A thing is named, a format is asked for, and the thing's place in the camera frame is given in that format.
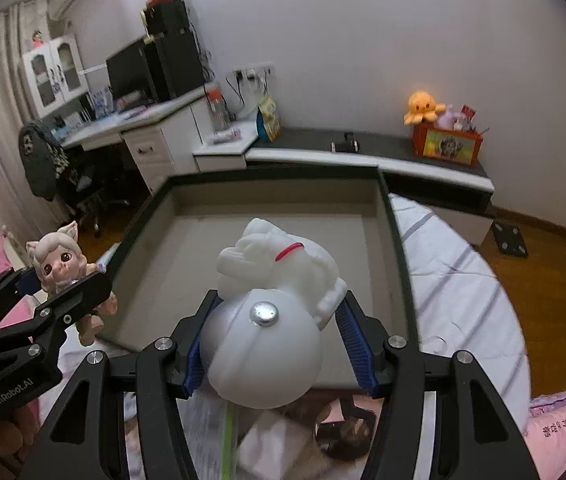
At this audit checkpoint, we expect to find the cat-eared girl figurine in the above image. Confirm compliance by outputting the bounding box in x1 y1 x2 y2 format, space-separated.
26 221 118 347

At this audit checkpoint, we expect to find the pink storage box black rim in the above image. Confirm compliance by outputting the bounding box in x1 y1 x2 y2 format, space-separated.
103 166 417 396

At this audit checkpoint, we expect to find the white dragon ball figurine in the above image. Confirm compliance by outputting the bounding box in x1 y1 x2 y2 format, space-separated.
199 218 347 410

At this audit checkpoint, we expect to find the white power adapter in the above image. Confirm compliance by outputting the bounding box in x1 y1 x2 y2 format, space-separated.
236 411 323 479

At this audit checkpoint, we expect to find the left hand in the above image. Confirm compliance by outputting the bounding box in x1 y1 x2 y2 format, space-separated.
0 405 39 479

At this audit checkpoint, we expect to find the pink blanket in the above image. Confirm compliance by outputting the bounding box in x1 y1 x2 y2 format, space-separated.
0 229 37 328

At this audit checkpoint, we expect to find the pink printed pillow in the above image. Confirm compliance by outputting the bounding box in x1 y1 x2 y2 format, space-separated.
524 391 566 479

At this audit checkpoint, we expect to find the black office chair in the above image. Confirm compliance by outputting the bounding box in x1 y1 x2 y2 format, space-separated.
56 148 127 238

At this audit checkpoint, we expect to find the black floor scale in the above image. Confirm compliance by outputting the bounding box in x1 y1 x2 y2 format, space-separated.
491 220 528 258

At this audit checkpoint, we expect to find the white desk with drawers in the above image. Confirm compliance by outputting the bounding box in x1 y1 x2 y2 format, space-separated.
63 87 213 192

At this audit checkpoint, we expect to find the black computer monitor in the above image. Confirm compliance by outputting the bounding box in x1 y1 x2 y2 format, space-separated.
106 38 153 102

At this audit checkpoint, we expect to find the white nightstand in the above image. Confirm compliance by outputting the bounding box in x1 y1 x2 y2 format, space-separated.
192 120 258 172

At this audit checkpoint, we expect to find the low black white bench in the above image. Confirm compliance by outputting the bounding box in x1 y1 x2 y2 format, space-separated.
245 127 497 248

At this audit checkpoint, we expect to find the red cap bottle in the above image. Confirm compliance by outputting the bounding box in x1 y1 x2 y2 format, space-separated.
206 87 231 131

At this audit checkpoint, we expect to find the black computer tower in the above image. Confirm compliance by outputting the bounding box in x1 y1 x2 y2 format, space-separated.
143 30 204 103

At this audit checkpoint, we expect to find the red picture storage box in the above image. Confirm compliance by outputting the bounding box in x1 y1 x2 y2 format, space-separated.
412 122 484 166

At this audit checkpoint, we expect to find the blue yellow snack bag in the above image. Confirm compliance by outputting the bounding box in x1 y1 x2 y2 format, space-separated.
256 94 281 142

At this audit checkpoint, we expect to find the black speaker box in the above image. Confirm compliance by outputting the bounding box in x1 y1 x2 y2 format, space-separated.
143 0 190 36

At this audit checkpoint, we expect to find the purple plush toy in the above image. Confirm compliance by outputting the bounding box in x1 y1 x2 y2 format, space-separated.
435 105 461 130

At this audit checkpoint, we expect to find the orange octopus plush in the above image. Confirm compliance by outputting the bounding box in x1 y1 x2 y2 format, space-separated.
403 91 447 126

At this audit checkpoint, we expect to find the white wall cabinet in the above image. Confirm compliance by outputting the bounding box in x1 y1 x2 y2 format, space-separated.
22 35 89 119

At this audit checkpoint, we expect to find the wall power outlet strip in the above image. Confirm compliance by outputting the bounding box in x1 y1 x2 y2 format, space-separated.
231 62 274 81

